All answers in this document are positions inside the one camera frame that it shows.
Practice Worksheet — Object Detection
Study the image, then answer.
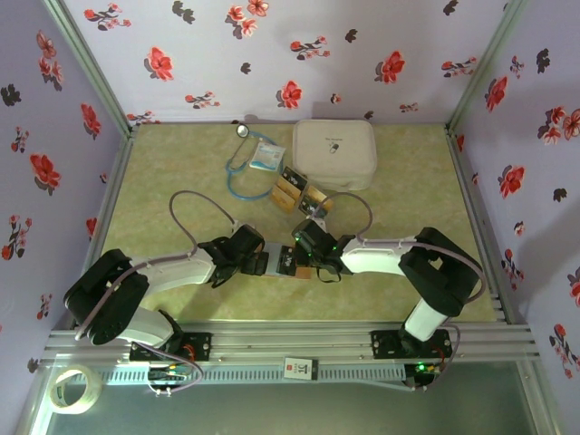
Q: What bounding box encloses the group of black gold packets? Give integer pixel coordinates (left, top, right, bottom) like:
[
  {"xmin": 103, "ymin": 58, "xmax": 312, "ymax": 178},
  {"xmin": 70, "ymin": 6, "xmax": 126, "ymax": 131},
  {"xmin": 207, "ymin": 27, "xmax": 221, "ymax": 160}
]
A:
[{"xmin": 269, "ymin": 165, "xmax": 337, "ymax": 224}]

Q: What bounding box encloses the gold membership card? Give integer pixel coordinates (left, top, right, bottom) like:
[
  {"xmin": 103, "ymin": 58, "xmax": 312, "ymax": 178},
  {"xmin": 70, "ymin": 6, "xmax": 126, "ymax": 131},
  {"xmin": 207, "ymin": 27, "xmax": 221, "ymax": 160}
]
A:
[
  {"xmin": 275, "ymin": 177, "xmax": 304, "ymax": 197},
  {"xmin": 306, "ymin": 187, "xmax": 337, "ymax": 206},
  {"xmin": 271, "ymin": 188, "xmax": 300, "ymax": 210}
]

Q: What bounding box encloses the white zipped medicine pouch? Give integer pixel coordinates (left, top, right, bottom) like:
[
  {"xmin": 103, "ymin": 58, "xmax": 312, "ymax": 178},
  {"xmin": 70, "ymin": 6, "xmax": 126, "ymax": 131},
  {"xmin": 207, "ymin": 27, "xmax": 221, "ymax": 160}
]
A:
[{"xmin": 291, "ymin": 118, "xmax": 379, "ymax": 194}]

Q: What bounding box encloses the white blue sealed packet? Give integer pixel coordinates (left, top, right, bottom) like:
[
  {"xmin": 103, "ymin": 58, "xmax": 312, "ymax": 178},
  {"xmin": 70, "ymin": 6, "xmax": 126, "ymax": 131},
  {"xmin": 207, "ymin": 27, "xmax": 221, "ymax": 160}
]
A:
[{"xmin": 248, "ymin": 139, "xmax": 286, "ymax": 172}]

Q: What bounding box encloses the red white label tag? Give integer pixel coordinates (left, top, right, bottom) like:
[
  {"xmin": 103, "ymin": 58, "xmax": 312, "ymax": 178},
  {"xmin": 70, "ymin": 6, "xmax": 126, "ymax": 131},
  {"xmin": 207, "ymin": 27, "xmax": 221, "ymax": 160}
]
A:
[{"xmin": 283, "ymin": 356, "xmax": 318, "ymax": 381}]

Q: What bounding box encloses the blue stethoscope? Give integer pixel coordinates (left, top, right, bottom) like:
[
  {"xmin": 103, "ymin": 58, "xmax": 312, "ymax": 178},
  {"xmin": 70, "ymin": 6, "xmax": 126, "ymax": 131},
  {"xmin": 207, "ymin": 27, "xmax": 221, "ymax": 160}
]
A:
[{"xmin": 225, "ymin": 121, "xmax": 285, "ymax": 200}]

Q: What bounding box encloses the small controller circuit board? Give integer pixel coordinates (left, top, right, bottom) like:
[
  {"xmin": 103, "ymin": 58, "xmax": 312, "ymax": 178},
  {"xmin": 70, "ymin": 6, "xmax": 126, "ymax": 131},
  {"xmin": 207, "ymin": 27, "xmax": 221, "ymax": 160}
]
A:
[
  {"xmin": 147, "ymin": 364, "xmax": 194, "ymax": 386},
  {"xmin": 405, "ymin": 362, "xmax": 443, "ymax": 391}
]

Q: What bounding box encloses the clear adhesive tape roll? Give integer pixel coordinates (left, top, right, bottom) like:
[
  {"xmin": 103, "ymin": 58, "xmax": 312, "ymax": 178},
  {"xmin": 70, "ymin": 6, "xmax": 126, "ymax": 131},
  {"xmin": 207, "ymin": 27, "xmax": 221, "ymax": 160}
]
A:
[{"xmin": 48, "ymin": 363, "xmax": 102, "ymax": 416}]

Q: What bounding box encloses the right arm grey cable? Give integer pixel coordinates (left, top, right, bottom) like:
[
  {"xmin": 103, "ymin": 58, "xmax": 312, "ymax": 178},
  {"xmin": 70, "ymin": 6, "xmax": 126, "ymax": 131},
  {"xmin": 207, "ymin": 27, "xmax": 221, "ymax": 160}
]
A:
[{"xmin": 316, "ymin": 191, "xmax": 485, "ymax": 393}]

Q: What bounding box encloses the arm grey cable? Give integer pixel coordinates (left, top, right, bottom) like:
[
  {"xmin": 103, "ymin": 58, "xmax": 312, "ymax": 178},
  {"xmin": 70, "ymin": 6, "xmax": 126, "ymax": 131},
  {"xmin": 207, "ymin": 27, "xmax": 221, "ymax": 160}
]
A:
[
  {"xmin": 316, "ymin": 191, "xmax": 485, "ymax": 393},
  {"xmin": 74, "ymin": 189, "xmax": 239, "ymax": 398}
]

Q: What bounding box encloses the left arm grey cable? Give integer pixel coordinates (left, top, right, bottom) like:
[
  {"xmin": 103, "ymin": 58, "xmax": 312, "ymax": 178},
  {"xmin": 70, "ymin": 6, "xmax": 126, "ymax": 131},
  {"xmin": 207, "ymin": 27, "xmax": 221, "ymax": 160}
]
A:
[{"xmin": 74, "ymin": 189, "xmax": 239, "ymax": 398}]

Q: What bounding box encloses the aluminium frame cross rail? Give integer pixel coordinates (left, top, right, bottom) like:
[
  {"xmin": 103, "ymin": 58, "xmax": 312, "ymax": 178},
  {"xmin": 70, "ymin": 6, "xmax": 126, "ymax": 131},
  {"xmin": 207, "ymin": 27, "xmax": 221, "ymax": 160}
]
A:
[{"xmin": 43, "ymin": 320, "xmax": 543, "ymax": 363}]

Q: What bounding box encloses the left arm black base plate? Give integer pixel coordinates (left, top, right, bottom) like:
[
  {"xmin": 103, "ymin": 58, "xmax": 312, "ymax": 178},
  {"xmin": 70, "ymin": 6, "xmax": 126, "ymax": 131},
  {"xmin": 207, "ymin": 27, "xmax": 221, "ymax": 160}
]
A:
[{"xmin": 129, "ymin": 332, "xmax": 213, "ymax": 363}]

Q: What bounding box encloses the grey slotted cable duct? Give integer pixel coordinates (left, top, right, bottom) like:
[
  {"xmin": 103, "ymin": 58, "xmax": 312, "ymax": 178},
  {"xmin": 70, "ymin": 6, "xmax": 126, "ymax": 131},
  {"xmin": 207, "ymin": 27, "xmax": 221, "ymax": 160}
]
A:
[{"xmin": 97, "ymin": 365, "xmax": 407, "ymax": 385}]

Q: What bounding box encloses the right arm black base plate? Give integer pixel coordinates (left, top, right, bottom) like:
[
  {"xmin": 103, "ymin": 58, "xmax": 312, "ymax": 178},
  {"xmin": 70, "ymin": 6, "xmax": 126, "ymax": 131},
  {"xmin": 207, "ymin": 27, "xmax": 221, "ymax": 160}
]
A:
[{"xmin": 370, "ymin": 329, "xmax": 454, "ymax": 360}]

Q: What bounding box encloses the aluminium table side rail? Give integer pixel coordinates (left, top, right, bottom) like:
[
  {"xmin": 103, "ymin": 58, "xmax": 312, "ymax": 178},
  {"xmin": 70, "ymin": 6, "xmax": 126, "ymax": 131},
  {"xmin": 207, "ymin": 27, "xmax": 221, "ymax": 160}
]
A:
[
  {"xmin": 446, "ymin": 126, "xmax": 520, "ymax": 325},
  {"xmin": 67, "ymin": 126, "xmax": 140, "ymax": 330}
]

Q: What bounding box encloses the aluminium frame corner post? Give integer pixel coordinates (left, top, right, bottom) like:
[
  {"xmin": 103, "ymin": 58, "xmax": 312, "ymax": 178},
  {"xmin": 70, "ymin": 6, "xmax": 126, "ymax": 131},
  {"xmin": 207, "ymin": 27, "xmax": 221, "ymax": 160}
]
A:
[
  {"xmin": 445, "ymin": 0, "xmax": 532, "ymax": 137},
  {"xmin": 40, "ymin": 0, "xmax": 140, "ymax": 141}
]

